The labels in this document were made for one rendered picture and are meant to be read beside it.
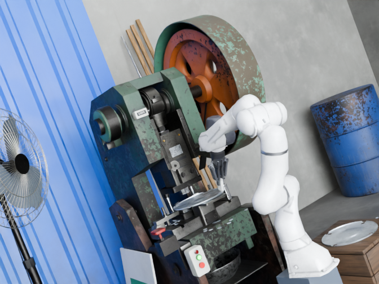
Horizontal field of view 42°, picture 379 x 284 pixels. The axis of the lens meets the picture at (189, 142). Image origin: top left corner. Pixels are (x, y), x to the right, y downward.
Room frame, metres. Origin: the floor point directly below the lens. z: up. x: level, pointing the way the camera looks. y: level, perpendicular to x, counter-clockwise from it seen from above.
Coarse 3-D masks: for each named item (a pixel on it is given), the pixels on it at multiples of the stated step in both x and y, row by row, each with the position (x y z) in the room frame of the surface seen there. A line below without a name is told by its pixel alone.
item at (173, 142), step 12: (168, 132) 2.67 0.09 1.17; (180, 132) 2.65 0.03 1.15; (168, 144) 2.60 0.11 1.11; (180, 144) 2.64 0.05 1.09; (168, 156) 2.59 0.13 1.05; (180, 156) 2.62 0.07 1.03; (180, 168) 2.58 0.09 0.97; (192, 168) 2.60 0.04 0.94; (168, 180) 2.64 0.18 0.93; (180, 180) 2.58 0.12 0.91
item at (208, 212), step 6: (216, 198) 2.43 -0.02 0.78; (204, 204) 2.41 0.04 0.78; (210, 204) 2.55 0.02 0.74; (198, 210) 2.52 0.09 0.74; (204, 210) 2.52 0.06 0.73; (210, 210) 2.54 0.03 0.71; (216, 210) 2.56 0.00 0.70; (204, 216) 2.52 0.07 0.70; (210, 216) 2.53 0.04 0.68; (216, 216) 2.54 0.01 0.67; (204, 222) 2.52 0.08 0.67; (210, 222) 2.53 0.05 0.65
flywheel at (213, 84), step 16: (192, 32) 2.72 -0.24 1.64; (176, 48) 2.93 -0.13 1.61; (192, 48) 2.83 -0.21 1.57; (208, 48) 2.65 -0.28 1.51; (176, 64) 3.03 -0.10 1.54; (192, 64) 2.88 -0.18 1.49; (208, 64) 2.79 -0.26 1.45; (224, 64) 2.58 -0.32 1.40; (192, 80) 2.87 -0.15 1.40; (208, 80) 2.80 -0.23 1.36; (224, 80) 2.68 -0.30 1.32; (208, 96) 2.81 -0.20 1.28; (224, 96) 2.72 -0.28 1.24; (208, 112) 2.91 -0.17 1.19
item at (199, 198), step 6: (204, 192) 2.72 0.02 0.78; (210, 192) 2.65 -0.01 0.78; (216, 192) 2.58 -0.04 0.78; (222, 192) 2.52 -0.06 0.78; (192, 198) 2.67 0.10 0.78; (198, 198) 2.57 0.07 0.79; (204, 198) 2.53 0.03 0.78; (210, 198) 2.45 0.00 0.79; (180, 204) 2.64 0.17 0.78; (186, 204) 2.58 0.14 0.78; (192, 204) 2.51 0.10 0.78; (198, 204) 2.44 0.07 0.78
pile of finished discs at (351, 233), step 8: (352, 224) 2.57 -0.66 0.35; (360, 224) 2.53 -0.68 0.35; (368, 224) 2.49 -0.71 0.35; (376, 224) 2.44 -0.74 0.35; (328, 232) 2.59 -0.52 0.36; (336, 232) 2.55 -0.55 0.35; (344, 232) 2.49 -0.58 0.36; (352, 232) 2.44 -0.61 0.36; (360, 232) 2.42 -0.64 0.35; (368, 232) 2.38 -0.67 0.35; (328, 240) 2.48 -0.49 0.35; (336, 240) 2.44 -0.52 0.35; (344, 240) 2.40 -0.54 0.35; (352, 240) 2.36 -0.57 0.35; (360, 240) 2.32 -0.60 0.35
